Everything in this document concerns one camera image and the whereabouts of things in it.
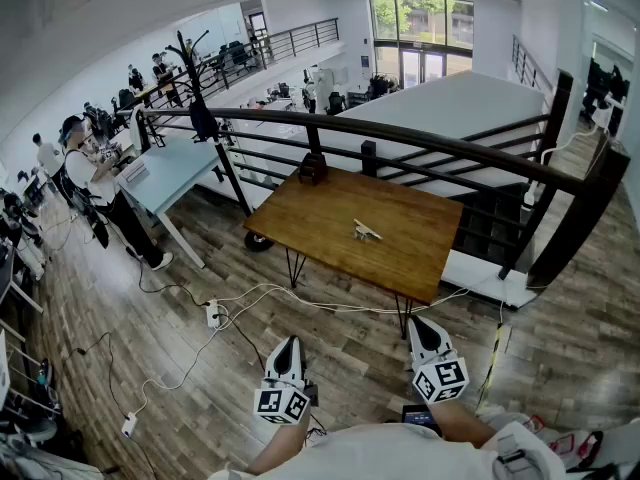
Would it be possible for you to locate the black floor cable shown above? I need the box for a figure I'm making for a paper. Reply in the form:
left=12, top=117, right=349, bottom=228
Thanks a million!
left=62, top=331, right=161, bottom=480

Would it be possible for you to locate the wooden table with hairpin legs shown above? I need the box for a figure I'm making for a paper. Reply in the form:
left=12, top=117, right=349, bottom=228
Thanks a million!
left=243, top=165, right=465, bottom=342

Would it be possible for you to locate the light blue desk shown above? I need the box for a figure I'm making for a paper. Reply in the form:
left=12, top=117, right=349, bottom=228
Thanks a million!
left=115, top=136, right=226, bottom=269

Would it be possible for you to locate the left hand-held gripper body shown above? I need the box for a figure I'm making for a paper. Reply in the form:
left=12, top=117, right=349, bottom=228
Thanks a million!
left=253, top=375, right=320, bottom=425

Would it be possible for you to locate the glass entrance window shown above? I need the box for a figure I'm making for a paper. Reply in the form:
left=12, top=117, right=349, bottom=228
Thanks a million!
left=368, top=0, right=475, bottom=90

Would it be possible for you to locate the white floor cable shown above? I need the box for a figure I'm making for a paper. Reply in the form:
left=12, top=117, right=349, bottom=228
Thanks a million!
left=134, top=273, right=501, bottom=419

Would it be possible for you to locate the dark curved stair railing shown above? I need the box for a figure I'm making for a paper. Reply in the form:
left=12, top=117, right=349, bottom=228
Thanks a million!
left=132, top=70, right=632, bottom=289

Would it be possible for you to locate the black mezzanine railing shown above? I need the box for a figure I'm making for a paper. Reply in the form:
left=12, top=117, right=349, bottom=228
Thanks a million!
left=142, top=16, right=341, bottom=112

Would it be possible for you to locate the person's right forearm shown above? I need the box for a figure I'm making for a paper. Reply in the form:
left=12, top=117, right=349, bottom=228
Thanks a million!
left=432, top=400, right=499, bottom=449

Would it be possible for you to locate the white table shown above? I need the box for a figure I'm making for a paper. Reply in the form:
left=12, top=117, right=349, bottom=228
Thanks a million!
left=549, top=417, right=640, bottom=480

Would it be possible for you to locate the black hanging bag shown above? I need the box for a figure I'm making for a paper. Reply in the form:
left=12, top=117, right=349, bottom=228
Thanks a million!
left=188, top=98, right=220, bottom=143

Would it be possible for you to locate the yellow black striped cable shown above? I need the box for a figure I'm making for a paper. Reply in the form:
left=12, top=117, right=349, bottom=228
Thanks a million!
left=475, top=320, right=505, bottom=410

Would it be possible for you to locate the stack of white papers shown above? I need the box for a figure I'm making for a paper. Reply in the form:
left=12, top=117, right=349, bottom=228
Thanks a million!
left=121, top=159, right=149, bottom=184

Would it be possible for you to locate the white hanging cable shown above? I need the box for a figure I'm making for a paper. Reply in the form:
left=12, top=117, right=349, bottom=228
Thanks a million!
left=537, top=117, right=610, bottom=165

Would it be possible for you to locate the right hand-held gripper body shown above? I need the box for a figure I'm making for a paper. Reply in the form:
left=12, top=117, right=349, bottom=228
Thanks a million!
left=409, top=348, right=471, bottom=405

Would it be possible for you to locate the black side railing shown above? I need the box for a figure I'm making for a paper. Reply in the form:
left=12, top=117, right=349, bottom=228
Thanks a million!
left=510, top=34, right=554, bottom=95

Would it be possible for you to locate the wrapped water bottle pack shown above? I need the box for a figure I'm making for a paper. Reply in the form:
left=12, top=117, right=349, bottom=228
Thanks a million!
left=522, top=414, right=607, bottom=470

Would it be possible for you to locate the black coat rack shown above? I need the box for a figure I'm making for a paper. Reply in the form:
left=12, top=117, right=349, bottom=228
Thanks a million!
left=164, top=30, right=275, bottom=253

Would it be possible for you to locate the small dark wooden organiser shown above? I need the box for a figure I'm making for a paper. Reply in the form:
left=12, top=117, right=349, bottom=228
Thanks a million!
left=298, top=151, right=329, bottom=187

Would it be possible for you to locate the grey shoulder strap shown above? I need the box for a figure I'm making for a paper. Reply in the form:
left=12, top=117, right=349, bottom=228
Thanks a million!
left=493, top=431, right=532, bottom=480

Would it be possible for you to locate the black display device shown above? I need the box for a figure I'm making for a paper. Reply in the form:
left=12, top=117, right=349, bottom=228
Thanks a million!
left=401, top=404, right=444, bottom=437

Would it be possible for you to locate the person's left forearm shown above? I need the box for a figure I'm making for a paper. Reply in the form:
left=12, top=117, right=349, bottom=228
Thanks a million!
left=247, top=420, right=311, bottom=475

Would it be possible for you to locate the person's white shirt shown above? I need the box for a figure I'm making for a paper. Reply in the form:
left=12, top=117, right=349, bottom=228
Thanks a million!
left=207, top=420, right=566, bottom=480

